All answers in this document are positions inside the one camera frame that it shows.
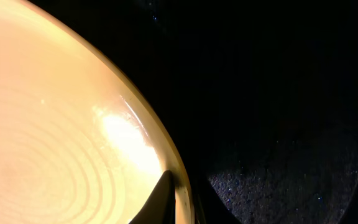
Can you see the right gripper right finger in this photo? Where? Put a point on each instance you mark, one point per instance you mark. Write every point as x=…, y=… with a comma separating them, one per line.
x=208, y=206

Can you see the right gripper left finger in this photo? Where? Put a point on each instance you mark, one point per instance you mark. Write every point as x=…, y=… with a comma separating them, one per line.
x=160, y=205

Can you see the black round tray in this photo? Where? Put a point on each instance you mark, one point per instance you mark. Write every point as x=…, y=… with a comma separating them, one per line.
x=260, y=97

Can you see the yellow plate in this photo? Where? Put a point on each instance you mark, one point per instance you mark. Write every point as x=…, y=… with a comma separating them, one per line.
x=78, y=142

